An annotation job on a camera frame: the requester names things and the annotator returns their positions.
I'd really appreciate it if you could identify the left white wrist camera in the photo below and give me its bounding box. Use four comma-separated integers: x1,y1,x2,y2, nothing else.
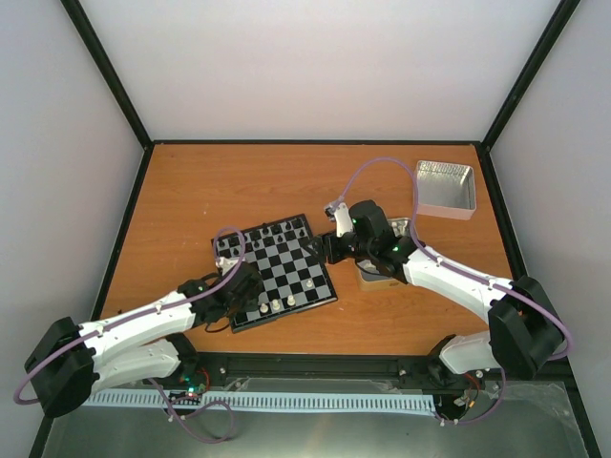
215,256,239,276

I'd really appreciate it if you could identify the black aluminium frame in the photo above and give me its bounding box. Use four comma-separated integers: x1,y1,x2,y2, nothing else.
28,0,611,458

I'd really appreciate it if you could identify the black and silver chessboard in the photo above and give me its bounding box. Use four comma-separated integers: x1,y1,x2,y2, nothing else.
231,219,338,333

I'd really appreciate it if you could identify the purple cable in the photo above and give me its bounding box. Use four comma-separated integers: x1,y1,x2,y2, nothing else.
336,156,574,426
12,226,247,443

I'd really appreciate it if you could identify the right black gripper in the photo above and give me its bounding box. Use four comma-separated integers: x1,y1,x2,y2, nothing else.
302,230,374,265

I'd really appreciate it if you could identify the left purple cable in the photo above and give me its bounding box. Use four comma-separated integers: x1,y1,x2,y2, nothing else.
12,226,247,443

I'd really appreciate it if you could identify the gold metal tin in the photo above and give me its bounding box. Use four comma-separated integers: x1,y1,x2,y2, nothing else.
356,218,411,292

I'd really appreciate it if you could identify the green lit circuit board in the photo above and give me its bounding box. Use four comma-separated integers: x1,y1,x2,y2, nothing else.
180,368,211,398

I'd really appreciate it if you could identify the light blue cable duct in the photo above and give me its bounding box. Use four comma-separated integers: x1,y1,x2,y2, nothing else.
84,388,435,417

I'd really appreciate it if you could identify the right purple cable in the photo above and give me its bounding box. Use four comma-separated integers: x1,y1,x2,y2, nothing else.
336,156,574,426

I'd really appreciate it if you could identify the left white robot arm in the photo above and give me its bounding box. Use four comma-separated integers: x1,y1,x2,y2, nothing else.
25,262,263,418

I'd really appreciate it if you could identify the black chess piece set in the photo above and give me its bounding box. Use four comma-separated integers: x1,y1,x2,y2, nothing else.
213,214,311,257

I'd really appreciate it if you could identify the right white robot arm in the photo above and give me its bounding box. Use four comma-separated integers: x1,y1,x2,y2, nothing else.
303,200,569,380

